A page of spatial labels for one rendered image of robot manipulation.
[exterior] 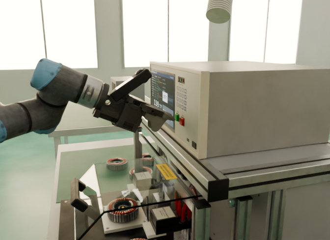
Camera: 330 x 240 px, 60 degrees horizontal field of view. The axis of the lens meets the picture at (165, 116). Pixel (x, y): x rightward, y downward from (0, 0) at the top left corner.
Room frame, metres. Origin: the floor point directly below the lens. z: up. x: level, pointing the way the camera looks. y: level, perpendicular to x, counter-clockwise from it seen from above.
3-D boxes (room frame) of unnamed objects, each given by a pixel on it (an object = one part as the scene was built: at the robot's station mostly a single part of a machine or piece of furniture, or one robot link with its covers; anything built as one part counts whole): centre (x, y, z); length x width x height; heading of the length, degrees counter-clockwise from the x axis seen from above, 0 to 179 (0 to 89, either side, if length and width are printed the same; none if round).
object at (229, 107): (0.89, -0.20, 1.22); 0.44 x 0.39 x 0.20; 18
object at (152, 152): (0.83, 0.02, 1.03); 0.62 x 0.01 x 0.03; 18
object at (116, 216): (0.92, 0.15, 0.80); 0.11 x 0.11 x 0.04
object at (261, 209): (0.88, -0.13, 0.92); 0.66 x 0.01 x 0.30; 18
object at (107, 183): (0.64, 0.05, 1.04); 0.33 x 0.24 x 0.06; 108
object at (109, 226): (0.92, 0.15, 0.78); 0.15 x 0.15 x 0.01; 18
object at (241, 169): (0.90, -0.19, 1.09); 0.68 x 0.44 x 0.05; 18
